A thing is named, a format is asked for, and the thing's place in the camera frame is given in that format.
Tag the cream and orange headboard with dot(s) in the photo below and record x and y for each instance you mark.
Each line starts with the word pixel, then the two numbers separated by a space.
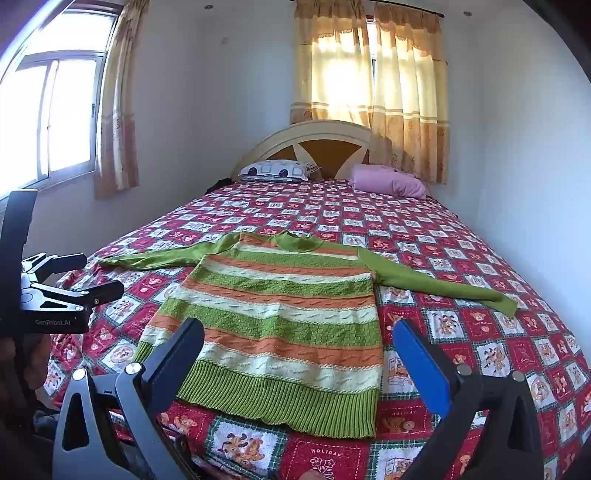
pixel 323 152

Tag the sliding glass window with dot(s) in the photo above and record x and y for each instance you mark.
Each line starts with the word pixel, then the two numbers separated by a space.
pixel 55 115

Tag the beige patterned curtain panel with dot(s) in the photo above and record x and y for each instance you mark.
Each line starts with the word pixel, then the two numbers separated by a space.
pixel 332 69
pixel 415 101

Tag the dark curtain rod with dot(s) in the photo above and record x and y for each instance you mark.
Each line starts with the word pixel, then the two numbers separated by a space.
pixel 455 15

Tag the dark cloth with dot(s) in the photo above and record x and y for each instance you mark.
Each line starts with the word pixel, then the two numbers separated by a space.
pixel 221 184

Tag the green orange striped knit sweater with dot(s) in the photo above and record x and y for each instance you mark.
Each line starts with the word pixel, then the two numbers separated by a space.
pixel 286 323

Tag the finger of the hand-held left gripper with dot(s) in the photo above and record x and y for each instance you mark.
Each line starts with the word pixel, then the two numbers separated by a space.
pixel 60 262
pixel 87 295

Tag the pink pillow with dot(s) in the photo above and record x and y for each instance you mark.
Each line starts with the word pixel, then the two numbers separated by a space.
pixel 388 182

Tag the white patterned pillow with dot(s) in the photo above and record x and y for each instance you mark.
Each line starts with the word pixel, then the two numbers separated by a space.
pixel 274 170

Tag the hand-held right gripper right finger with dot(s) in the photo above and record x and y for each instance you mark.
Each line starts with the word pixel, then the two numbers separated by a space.
pixel 425 364

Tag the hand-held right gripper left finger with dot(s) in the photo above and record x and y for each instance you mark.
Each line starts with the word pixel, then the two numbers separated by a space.
pixel 181 350

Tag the red checked printed blanket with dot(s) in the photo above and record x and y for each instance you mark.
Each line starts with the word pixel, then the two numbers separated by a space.
pixel 461 258

